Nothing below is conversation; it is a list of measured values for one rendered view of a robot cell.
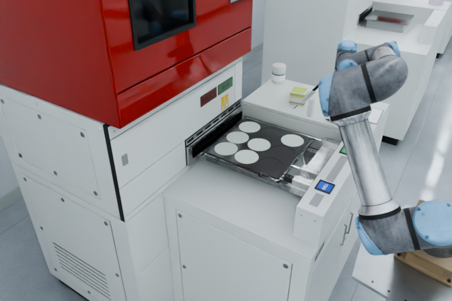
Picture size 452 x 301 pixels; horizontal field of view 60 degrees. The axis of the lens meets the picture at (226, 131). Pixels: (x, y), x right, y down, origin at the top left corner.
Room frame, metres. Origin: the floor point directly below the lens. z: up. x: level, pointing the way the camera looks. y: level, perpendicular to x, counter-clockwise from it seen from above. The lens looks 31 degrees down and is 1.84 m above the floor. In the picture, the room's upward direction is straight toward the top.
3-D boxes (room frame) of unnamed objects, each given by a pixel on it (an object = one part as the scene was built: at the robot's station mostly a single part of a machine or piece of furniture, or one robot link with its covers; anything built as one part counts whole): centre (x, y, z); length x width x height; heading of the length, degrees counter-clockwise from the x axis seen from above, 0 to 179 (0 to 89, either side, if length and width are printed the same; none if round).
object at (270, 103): (1.70, -0.43, 0.89); 0.62 x 0.35 x 0.14; 58
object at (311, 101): (1.57, -0.37, 1.03); 0.06 x 0.04 x 0.13; 58
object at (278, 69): (1.94, -0.28, 1.01); 0.07 x 0.07 x 0.10
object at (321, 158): (1.30, -0.38, 0.87); 0.36 x 0.08 x 0.03; 148
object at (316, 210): (1.17, -0.41, 0.89); 0.55 x 0.09 x 0.14; 148
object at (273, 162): (1.42, -0.14, 0.90); 0.34 x 0.34 x 0.01; 58
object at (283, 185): (1.29, -0.13, 0.84); 0.50 x 0.02 x 0.03; 58
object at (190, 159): (1.52, 0.04, 0.89); 0.44 x 0.02 x 0.10; 148
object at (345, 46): (1.48, -0.48, 1.28); 0.09 x 0.08 x 0.11; 169
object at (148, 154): (1.38, 0.15, 1.02); 0.82 x 0.03 x 0.40; 148
